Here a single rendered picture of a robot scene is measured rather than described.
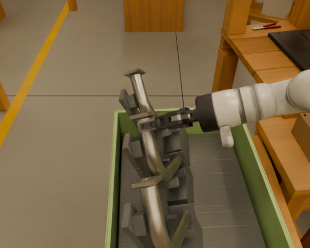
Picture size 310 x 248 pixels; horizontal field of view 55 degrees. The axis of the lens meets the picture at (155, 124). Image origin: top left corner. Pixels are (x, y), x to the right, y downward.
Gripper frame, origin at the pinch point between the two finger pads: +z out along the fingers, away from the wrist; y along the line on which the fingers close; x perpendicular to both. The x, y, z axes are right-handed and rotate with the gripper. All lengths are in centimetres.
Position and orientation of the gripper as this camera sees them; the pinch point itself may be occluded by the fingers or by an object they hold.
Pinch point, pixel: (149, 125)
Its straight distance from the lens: 62.5
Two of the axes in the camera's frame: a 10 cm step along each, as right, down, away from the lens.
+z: -9.4, 2.1, 2.7
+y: -2.7, 0.0, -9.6
